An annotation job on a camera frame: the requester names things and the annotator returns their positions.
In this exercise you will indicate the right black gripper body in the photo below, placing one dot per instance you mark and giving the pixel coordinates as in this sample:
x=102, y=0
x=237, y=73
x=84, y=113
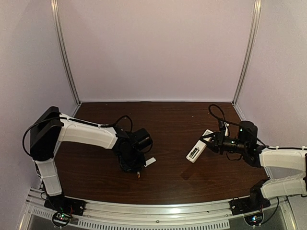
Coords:
x=218, y=142

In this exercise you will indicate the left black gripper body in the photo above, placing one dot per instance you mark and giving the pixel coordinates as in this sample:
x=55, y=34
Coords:
x=132, y=165

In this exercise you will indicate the white battery cover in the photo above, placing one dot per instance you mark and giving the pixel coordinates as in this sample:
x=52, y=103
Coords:
x=150, y=161

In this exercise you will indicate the white remote control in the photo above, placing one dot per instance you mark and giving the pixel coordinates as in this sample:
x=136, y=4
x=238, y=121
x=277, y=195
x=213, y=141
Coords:
x=196, y=151

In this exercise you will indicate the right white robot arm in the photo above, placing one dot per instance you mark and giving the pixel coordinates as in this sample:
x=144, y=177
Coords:
x=261, y=156

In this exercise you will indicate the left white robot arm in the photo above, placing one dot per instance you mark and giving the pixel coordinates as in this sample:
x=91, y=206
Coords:
x=53, y=127

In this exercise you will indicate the right circuit board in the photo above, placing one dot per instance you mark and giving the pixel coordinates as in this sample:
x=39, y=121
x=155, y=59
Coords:
x=254, y=219

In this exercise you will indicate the circuit board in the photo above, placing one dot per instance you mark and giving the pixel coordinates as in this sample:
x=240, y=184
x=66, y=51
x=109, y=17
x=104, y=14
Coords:
x=61, y=220
x=254, y=219

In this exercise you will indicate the left circuit board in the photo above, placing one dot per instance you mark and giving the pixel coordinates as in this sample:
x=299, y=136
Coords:
x=61, y=220

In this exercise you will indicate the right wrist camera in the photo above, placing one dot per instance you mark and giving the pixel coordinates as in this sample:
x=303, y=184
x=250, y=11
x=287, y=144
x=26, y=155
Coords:
x=223, y=127

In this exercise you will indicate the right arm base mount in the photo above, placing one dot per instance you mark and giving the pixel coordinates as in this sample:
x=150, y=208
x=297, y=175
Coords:
x=252, y=203

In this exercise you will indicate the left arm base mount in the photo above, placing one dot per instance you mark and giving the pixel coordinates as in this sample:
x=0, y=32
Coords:
x=63, y=204

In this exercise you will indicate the front aluminium rail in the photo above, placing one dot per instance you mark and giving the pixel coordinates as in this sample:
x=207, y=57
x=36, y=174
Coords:
x=95, y=215

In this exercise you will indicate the right aluminium frame post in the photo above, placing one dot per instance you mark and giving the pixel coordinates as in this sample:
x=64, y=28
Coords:
x=251, y=42

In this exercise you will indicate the aluminium frame post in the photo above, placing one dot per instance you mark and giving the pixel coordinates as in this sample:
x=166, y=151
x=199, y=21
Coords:
x=63, y=51
x=251, y=42

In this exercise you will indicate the left aluminium frame post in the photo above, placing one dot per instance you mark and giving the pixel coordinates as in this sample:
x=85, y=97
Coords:
x=63, y=51

